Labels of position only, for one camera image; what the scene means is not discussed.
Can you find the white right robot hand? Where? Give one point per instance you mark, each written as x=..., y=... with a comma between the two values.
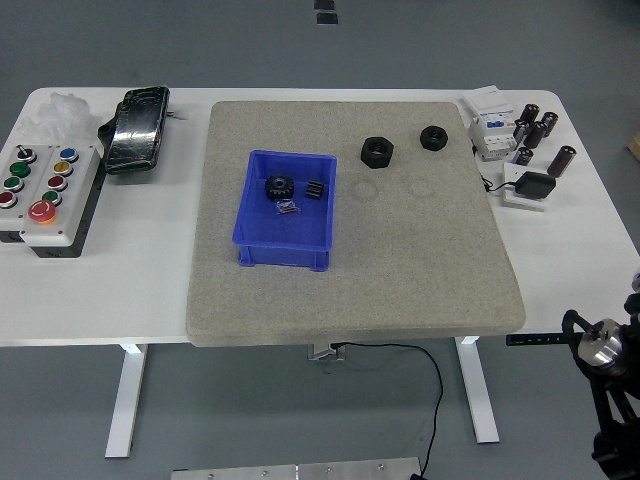
x=636, y=282

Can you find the small black gear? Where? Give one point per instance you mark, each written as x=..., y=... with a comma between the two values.
x=315, y=190

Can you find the large black gear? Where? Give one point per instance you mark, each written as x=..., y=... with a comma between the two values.
x=279, y=187

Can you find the blue plastic box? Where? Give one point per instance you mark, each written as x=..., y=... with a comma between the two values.
x=260, y=230

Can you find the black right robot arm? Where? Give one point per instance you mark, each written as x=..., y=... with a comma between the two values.
x=600, y=345

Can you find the brown cardboard box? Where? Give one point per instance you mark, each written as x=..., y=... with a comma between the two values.
x=634, y=142

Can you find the small black hex nut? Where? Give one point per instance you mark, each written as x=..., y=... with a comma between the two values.
x=434, y=136

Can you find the large black hex nut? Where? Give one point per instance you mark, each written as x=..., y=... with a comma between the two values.
x=378, y=151

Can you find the white emergency-stop control box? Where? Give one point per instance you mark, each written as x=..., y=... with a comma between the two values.
x=70, y=210

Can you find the white four-button control box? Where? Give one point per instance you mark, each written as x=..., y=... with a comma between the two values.
x=6, y=220

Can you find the black table control panel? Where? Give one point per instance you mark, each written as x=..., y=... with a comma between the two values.
x=535, y=339

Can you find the black cylindrical capacitor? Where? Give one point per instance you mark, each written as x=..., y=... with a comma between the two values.
x=536, y=134
x=549, y=124
x=520, y=132
x=530, y=114
x=562, y=160
x=522, y=156

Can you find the white table leg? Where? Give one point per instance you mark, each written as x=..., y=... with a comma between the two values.
x=125, y=400
x=477, y=390

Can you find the white circuit breaker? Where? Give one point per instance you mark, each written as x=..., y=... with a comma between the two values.
x=492, y=125

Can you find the grey-brown mat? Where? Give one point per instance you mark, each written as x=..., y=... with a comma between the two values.
x=350, y=300

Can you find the small clear screw bag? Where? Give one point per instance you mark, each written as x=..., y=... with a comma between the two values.
x=285, y=207

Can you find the black floor marker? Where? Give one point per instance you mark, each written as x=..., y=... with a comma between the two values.
x=327, y=18
x=325, y=4

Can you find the black film-wrapped pedal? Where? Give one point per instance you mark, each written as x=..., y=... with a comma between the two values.
x=136, y=130

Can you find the clear plastic wrap bundle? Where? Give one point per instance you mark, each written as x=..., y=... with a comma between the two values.
x=60, y=117

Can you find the grey metal table bracket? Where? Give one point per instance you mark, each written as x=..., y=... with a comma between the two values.
x=327, y=352

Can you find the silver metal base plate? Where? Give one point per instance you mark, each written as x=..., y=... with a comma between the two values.
x=295, y=472

